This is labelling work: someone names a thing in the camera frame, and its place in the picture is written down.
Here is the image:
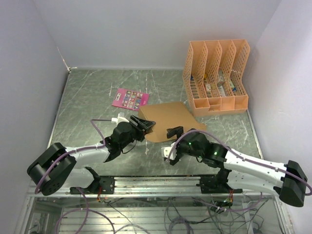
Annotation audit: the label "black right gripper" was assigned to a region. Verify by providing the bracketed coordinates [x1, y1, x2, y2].
[167, 126, 204, 165]

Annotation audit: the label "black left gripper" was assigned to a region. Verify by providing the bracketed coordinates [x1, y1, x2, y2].
[119, 114, 156, 150]

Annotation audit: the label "brown cardboard box sheet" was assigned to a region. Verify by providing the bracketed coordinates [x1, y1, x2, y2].
[138, 101, 207, 143]

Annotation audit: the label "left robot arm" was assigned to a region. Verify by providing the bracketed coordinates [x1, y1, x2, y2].
[27, 116, 156, 196]

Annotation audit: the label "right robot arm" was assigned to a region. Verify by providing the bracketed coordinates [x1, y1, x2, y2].
[161, 126, 311, 207]

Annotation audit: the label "pink book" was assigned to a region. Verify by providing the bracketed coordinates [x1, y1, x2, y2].
[112, 88, 149, 111]

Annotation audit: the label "orange plastic file rack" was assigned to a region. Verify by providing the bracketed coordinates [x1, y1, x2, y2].
[182, 39, 250, 117]

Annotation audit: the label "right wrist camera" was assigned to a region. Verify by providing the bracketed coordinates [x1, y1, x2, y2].
[161, 143, 176, 163]

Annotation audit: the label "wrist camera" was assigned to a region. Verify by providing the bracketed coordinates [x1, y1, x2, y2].
[111, 112, 129, 125]
[161, 143, 176, 163]

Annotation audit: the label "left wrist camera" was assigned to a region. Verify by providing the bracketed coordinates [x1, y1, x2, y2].
[111, 112, 129, 125]

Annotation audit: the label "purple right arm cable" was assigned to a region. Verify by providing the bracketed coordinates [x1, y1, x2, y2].
[164, 130, 312, 213]

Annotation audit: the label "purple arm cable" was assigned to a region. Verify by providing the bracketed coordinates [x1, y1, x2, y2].
[164, 130, 312, 213]
[34, 118, 115, 234]

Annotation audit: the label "aluminium frame rail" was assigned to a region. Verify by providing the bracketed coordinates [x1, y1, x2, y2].
[16, 177, 294, 234]

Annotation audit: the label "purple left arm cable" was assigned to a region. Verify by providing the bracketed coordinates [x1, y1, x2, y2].
[34, 118, 115, 234]

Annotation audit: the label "loose cables under frame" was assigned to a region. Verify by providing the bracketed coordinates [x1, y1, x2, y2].
[97, 195, 269, 234]

